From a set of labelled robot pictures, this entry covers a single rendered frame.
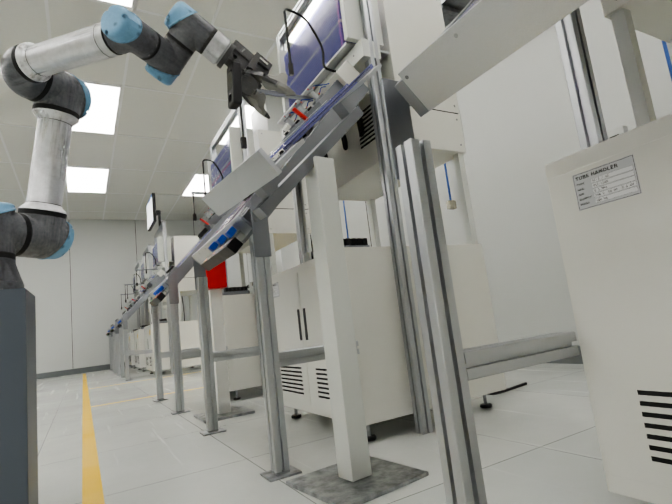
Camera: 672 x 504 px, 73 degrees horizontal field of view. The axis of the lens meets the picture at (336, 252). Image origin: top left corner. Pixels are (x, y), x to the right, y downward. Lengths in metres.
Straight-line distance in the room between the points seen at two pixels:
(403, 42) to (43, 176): 1.35
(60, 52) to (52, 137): 0.27
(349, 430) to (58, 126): 1.13
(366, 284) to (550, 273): 1.63
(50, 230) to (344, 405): 0.92
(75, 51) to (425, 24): 1.36
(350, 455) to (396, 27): 1.56
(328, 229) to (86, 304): 9.10
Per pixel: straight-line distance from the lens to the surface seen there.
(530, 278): 3.00
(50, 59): 1.37
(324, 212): 1.17
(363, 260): 1.50
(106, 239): 10.30
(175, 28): 1.30
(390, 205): 1.57
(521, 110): 3.12
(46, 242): 1.45
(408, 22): 2.06
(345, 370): 1.14
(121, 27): 1.19
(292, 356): 1.32
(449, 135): 1.92
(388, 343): 1.52
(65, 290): 10.12
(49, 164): 1.49
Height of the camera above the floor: 0.38
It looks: 9 degrees up
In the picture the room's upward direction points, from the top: 7 degrees counter-clockwise
